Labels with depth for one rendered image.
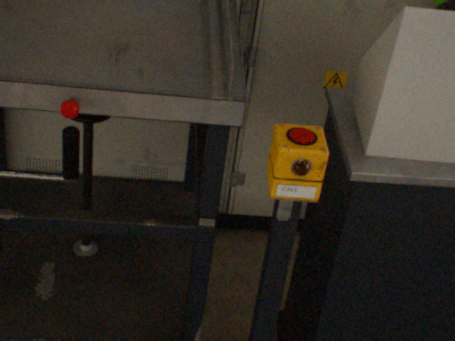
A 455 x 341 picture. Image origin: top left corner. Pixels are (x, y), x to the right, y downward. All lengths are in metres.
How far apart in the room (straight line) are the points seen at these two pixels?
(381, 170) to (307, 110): 0.77
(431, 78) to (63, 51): 0.67
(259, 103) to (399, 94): 0.80
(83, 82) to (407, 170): 0.61
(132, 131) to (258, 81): 0.39
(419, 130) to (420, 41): 0.18
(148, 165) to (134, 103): 0.91
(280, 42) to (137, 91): 0.77
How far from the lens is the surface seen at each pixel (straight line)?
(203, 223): 1.65
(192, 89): 1.47
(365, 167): 1.52
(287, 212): 1.34
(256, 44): 2.15
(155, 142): 2.32
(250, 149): 2.31
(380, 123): 1.52
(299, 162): 1.25
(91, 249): 2.12
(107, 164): 2.37
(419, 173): 1.54
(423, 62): 1.47
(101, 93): 1.46
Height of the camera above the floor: 1.57
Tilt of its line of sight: 35 degrees down
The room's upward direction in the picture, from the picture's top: 8 degrees clockwise
